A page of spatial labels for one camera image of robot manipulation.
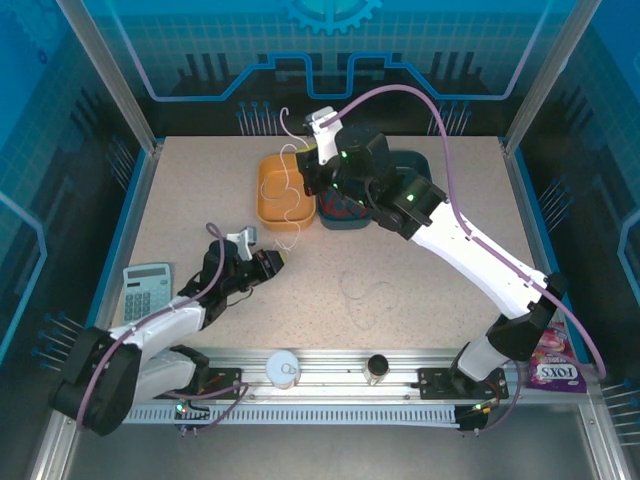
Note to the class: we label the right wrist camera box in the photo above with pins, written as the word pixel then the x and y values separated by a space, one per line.
pixel 327 140

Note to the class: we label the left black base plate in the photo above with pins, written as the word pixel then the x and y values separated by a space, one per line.
pixel 227 380

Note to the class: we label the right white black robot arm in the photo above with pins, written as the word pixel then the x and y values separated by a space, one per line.
pixel 480 260

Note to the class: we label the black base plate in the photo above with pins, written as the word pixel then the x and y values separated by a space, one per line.
pixel 432 382
pixel 227 380

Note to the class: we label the aluminium frame post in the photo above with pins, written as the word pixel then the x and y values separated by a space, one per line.
pixel 545 70
pixel 112 70

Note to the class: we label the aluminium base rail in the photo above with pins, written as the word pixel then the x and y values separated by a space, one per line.
pixel 330 372

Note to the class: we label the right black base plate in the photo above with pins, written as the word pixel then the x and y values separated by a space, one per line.
pixel 432 382

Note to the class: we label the glass jar with black lid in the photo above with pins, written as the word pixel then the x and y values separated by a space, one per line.
pixel 378 367

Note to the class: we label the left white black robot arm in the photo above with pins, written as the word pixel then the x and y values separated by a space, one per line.
pixel 160 325

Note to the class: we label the silver tin can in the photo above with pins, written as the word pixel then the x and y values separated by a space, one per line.
pixel 282 369

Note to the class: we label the teal plastic bin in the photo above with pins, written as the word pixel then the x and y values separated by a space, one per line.
pixel 410 162
pixel 345 224

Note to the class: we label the grey pocket calculator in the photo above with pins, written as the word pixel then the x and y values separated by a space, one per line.
pixel 147 295

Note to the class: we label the orange plastic bin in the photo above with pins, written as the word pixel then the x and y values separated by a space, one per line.
pixel 267 170

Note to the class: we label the purple candy bag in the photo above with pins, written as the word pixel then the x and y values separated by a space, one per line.
pixel 560 370

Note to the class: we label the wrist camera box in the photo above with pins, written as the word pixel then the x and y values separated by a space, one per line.
pixel 327 140
pixel 245 240

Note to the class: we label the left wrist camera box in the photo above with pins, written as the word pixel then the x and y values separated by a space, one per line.
pixel 245 240

